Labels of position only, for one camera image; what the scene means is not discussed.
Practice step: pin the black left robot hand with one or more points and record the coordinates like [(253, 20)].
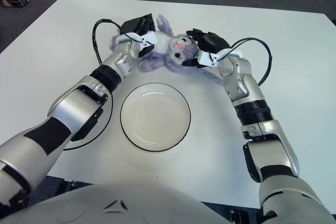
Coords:
[(135, 26)]

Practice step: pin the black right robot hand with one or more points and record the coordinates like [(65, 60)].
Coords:
[(212, 41)]

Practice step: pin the purple plush bunny doll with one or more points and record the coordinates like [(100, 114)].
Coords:
[(168, 53)]

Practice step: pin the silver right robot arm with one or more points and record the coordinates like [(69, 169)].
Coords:
[(265, 129)]

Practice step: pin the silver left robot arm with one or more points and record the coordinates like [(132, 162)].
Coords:
[(68, 111)]

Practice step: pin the white plate with black rim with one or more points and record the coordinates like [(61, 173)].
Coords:
[(155, 117)]

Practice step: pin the dark cardboard box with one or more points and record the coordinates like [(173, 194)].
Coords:
[(17, 0)]

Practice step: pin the grey robot torso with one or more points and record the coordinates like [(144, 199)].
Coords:
[(118, 208)]

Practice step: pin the metal table support bracket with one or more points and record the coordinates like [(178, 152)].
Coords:
[(67, 186), (237, 217)]

